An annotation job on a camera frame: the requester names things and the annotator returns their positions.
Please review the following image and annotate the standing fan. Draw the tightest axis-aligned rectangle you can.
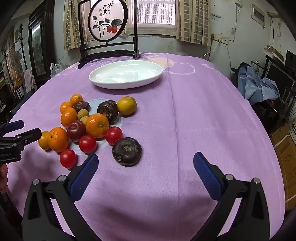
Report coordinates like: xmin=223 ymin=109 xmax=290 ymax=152
xmin=10 ymin=51 xmax=25 ymax=73

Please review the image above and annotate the red cherry tomato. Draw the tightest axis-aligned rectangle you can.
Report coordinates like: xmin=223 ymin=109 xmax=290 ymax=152
xmin=79 ymin=135 xmax=97 ymax=154
xmin=106 ymin=126 xmax=123 ymax=145
xmin=60 ymin=149 xmax=77 ymax=169

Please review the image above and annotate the purple tablecloth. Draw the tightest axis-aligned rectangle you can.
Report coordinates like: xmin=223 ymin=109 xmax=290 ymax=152
xmin=5 ymin=51 xmax=285 ymax=241

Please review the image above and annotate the person's left hand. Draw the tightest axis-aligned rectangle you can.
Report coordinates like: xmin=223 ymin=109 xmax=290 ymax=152
xmin=0 ymin=164 xmax=9 ymax=194

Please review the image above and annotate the cardboard box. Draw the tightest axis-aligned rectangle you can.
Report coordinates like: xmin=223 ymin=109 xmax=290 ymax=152
xmin=269 ymin=124 xmax=296 ymax=210

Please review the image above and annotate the white wall vent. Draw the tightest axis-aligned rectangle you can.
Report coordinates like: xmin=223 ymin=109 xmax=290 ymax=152
xmin=252 ymin=4 xmax=265 ymax=28

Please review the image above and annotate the small round kumquat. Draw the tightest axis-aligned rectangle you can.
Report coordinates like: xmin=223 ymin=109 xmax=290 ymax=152
xmin=70 ymin=94 xmax=83 ymax=106
xmin=38 ymin=131 xmax=51 ymax=151
xmin=60 ymin=101 xmax=73 ymax=114

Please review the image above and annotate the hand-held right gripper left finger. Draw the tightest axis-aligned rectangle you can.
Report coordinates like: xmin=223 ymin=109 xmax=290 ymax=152
xmin=22 ymin=153 xmax=100 ymax=241

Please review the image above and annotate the pink hanging cloth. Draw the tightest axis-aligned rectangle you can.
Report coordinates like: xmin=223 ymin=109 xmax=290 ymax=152
xmin=23 ymin=68 xmax=35 ymax=93

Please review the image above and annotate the dark water chestnut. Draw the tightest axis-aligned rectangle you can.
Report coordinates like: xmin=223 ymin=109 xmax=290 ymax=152
xmin=112 ymin=137 xmax=142 ymax=167
xmin=73 ymin=101 xmax=91 ymax=113
xmin=97 ymin=100 xmax=119 ymax=125

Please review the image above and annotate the round painted table screen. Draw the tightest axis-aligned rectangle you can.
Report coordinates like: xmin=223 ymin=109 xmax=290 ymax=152
xmin=77 ymin=0 xmax=141 ymax=69

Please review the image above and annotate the window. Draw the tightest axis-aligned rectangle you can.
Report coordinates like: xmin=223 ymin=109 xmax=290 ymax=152
xmin=129 ymin=0 xmax=179 ymax=36

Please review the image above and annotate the beige checked curtain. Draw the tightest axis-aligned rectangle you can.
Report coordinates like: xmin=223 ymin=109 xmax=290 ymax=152
xmin=176 ymin=0 xmax=212 ymax=45
xmin=63 ymin=0 xmax=89 ymax=52

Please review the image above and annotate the black monitor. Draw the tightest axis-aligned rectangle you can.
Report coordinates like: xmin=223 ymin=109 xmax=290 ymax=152
xmin=265 ymin=50 xmax=296 ymax=93

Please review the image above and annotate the blue clothes pile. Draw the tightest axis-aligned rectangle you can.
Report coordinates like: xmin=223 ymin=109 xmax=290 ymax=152
xmin=237 ymin=65 xmax=280 ymax=105

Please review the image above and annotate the yellow round orange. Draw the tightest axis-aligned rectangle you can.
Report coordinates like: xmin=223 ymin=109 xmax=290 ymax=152
xmin=117 ymin=96 xmax=137 ymax=116

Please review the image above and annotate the orange mandarin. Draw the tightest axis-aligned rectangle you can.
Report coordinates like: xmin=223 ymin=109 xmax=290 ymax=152
xmin=85 ymin=113 xmax=110 ymax=139
xmin=48 ymin=127 xmax=69 ymax=153
xmin=60 ymin=107 xmax=78 ymax=128

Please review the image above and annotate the white power cable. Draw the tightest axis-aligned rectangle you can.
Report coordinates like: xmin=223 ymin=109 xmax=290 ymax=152
xmin=201 ymin=42 xmax=219 ymax=59

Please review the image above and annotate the white plastic bag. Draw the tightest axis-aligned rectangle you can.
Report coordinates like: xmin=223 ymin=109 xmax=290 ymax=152
xmin=50 ymin=62 xmax=63 ymax=78

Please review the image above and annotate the white oval plate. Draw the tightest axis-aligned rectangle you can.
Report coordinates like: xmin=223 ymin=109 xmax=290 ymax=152
xmin=89 ymin=61 xmax=164 ymax=90

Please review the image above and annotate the white wall socket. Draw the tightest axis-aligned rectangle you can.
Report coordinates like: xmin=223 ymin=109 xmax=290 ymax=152
xmin=211 ymin=34 xmax=229 ymax=45

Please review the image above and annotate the dark wooden framed painting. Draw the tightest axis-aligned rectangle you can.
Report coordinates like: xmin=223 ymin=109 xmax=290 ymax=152
xmin=28 ymin=0 xmax=56 ymax=80

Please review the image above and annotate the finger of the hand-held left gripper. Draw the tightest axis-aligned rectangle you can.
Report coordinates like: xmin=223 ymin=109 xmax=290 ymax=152
xmin=0 ymin=120 xmax=25 ymax=134
xmin=0 ymin=128 xmax=42 ymax=149

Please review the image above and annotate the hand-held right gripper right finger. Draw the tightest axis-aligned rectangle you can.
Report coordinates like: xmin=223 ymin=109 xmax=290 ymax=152
xmin=193 ymin=152 xmax=270 ymax=241

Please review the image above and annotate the dark red plum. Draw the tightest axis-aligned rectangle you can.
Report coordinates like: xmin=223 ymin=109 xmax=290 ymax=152
xmin=67 ymin=120 xmax=87 ymax=142

